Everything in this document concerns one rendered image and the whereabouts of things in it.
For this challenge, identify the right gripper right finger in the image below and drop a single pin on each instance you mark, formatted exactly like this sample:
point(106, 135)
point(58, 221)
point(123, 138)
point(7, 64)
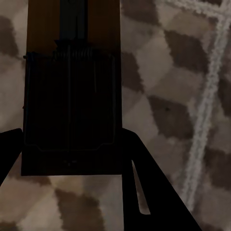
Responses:
point(168, 212)

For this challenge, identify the mousetrap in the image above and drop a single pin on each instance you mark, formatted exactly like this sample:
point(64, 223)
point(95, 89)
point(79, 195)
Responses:
point(73, 100)

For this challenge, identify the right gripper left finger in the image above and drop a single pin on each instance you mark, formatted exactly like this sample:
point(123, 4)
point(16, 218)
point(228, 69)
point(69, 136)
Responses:
point(10, 148)

